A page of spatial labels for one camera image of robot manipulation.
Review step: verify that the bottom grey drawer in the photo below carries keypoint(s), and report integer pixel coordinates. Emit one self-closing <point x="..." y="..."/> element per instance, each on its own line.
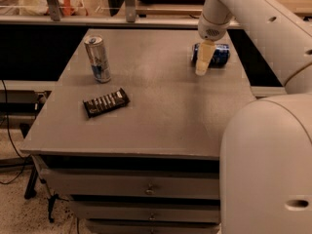
<point x="139" y="227"/>

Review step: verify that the silver red bull can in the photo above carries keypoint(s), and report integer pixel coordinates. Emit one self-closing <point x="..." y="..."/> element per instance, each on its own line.
<point x="96" y="52"/>

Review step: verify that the black stand leg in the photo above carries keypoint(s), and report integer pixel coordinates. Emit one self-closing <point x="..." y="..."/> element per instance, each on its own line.
<point x="30" y="191"/>

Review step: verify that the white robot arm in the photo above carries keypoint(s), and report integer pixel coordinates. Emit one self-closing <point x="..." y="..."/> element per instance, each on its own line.
<point x="265" y="164"/>

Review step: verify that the metal railing frame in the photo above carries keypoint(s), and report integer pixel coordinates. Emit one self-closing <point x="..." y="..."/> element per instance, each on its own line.
<point x="113" y="13"/>

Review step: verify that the orange white plastic bag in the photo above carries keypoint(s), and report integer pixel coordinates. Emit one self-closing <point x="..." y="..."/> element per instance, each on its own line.
<point x="44" y="7"/>

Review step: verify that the top grey drawer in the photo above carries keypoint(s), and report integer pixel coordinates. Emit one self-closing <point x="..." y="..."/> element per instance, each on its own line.
<point x="100" y="183"/>

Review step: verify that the grey drawer cabinet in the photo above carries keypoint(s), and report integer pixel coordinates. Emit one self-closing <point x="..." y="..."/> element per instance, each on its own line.
<point x="172" y="125"/>

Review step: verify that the middle grey drawer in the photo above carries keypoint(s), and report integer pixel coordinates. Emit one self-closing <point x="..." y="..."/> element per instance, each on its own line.
<point x="144" y="211"/>

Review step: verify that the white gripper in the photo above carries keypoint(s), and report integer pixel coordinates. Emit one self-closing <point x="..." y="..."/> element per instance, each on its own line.
<point x="211" y="30"/>

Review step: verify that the blue pepsi can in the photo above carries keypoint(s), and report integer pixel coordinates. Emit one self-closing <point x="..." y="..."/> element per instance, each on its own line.
<point x="220" y="56"/>

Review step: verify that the grey drawer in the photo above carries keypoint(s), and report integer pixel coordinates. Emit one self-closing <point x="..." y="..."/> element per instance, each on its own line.
<point x="100" y="183"/>
<point x="144" y="211"/>
<point x="139" y="227"/>

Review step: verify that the dark chocolate bar wrapper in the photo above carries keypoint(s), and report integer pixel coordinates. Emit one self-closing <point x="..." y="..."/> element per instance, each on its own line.
<point x="106" y="103"/>

